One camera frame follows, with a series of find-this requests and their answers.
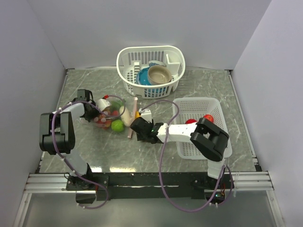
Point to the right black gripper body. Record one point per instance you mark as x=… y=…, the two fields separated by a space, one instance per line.
x=140 y=137

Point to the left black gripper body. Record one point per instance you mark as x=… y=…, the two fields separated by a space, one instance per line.
x=94 y=111

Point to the white fake radish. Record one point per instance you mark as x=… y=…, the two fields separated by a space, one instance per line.
x=125 y=116

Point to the clear zip top bag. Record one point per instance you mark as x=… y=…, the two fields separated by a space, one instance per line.
x=105 y=118

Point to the green fake fruit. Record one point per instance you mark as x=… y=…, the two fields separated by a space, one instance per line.
x=117 y=125

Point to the red fake fruit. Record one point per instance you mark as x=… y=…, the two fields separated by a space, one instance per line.
x=189 y=121

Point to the red fake tomato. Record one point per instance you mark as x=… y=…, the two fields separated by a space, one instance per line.
x=209 y=117

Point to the orange fake fruit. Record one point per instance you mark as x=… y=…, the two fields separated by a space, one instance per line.
x=137 y=115

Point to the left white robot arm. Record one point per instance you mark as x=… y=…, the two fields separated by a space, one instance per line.
x=57 y=137

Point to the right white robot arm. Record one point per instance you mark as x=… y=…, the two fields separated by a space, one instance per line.
x=210 y=140

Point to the blue dotted plate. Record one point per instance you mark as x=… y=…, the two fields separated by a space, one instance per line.
x=142 y=77

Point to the beige ceramic bowl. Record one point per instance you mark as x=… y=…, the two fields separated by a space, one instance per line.
x=158 y=75

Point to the white oval dish basket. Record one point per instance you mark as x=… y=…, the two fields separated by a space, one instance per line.
x=133 y=59

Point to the white blue floral cup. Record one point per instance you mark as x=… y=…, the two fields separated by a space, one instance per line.
x=154 y=63

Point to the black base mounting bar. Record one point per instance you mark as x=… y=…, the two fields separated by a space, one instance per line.
x=194 y=185

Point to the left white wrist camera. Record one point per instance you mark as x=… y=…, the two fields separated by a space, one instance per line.
x=102 y=104

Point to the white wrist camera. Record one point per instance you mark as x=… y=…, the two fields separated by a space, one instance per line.
x=102 y=104
x=146 y=114

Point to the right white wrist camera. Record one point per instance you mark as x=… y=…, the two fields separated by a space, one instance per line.
x=146 y=114

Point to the aluminium frame rail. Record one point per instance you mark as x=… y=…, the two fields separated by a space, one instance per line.
x=56 y=183

